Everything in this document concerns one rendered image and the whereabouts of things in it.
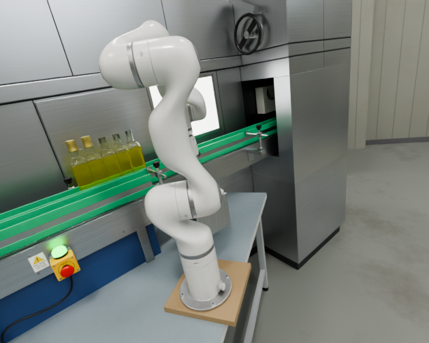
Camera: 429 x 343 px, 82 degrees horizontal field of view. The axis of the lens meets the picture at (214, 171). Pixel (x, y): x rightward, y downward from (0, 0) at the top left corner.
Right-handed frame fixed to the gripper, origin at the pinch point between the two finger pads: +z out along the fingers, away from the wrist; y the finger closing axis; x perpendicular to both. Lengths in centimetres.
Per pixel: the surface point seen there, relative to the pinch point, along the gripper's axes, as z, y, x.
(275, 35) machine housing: -51, -70, -1
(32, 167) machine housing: -14, 53, -35
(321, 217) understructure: 77, -101, 9
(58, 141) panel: -22, 41, -32
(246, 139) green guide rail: 2, -50, -12
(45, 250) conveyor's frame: 9, 61, -5
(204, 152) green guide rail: 0.3, -18.9, -13.3
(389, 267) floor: 110, -115, 52
